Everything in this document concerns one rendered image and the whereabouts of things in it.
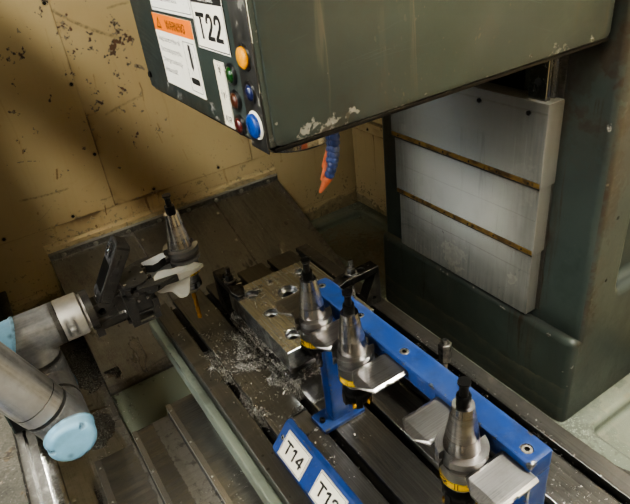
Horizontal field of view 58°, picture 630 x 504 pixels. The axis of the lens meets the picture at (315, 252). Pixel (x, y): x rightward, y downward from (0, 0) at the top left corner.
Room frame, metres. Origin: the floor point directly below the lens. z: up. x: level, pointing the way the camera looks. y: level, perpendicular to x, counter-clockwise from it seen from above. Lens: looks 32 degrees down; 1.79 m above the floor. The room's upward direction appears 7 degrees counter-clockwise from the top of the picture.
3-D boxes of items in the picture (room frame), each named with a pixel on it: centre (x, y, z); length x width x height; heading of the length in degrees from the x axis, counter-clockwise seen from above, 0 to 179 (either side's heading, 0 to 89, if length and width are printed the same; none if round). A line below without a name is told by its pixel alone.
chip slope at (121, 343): (1.61, 0.34, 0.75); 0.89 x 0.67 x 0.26; 119
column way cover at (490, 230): (1.24, -0.38, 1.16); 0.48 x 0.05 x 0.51; 29
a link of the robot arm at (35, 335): (0.76, 0.49, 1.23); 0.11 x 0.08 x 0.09; 119
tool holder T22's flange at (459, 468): (0.44, -0.14, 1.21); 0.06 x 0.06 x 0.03
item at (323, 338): (0.69, -0.01, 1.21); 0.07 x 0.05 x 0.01; 119
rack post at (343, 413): (0.81, 0.00, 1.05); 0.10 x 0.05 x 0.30; 119
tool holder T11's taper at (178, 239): (0.90, 0.24, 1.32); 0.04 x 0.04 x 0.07
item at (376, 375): (0.59, -0.06, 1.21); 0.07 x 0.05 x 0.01; 119
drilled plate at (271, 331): (1.09, 0.05, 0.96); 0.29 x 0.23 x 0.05; 29
